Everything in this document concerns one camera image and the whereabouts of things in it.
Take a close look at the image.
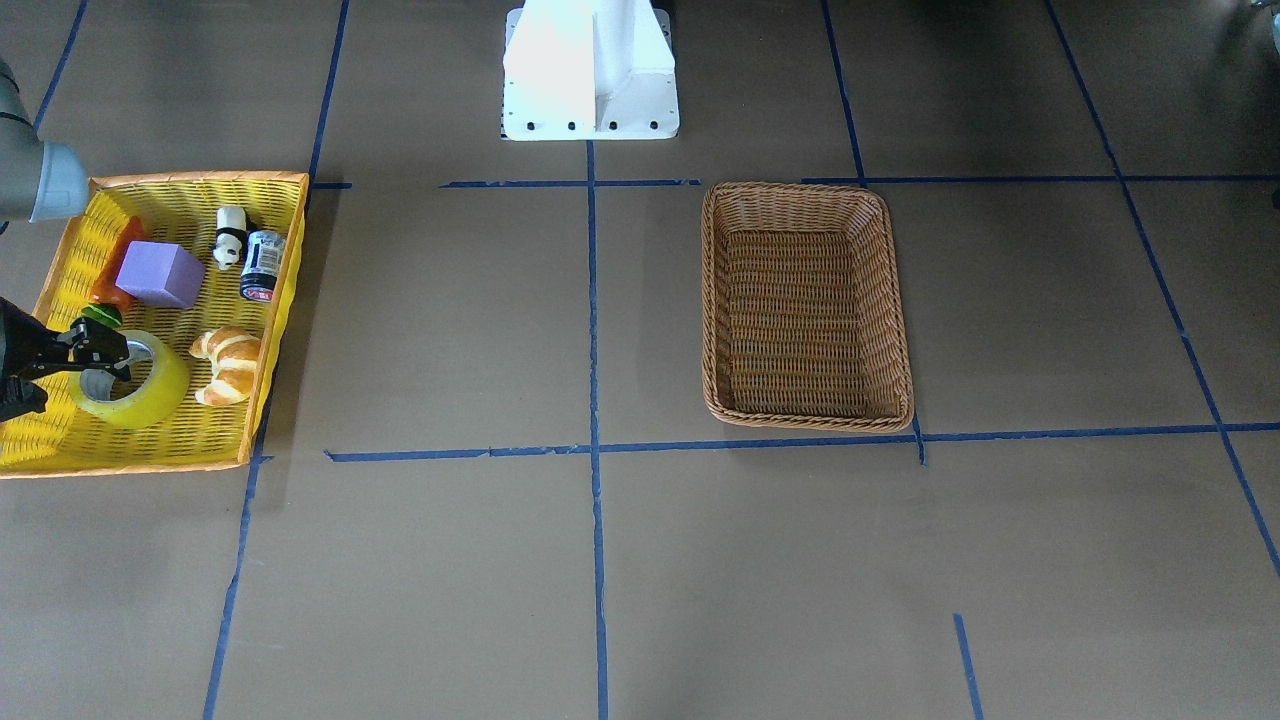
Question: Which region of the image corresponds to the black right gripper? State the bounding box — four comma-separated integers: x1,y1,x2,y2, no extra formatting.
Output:
1,299,132,421

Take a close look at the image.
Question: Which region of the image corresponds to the purple foam block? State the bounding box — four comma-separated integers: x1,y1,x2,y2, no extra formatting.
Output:
115,240,205,309

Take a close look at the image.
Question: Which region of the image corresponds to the croissant toy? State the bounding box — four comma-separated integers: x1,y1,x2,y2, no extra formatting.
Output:
188,325,262,407

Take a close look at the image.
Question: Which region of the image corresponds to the small dark can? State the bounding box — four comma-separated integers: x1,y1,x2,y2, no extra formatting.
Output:
239,231,287,304

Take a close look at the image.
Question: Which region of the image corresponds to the yellow plastic basket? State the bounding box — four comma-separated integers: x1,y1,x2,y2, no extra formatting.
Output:
1,170,310,479

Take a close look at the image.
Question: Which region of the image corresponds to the yellow tape roll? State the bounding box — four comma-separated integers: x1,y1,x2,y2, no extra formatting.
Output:
67,329,189,430

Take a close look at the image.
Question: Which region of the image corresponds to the toy carrot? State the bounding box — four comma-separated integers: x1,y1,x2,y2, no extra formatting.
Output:
81,215,146,329

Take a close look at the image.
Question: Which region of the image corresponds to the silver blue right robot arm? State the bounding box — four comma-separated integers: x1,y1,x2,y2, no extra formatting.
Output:
1,63,131,421

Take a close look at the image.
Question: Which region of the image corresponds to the panda figurine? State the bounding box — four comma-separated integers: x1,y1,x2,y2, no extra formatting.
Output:
211,205,250,272

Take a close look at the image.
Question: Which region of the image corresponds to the brown wicker basket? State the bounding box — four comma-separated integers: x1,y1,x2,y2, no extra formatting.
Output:
700,182,915,433

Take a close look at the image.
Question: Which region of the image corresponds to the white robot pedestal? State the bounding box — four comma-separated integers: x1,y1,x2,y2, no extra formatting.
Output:
500,1,681,142

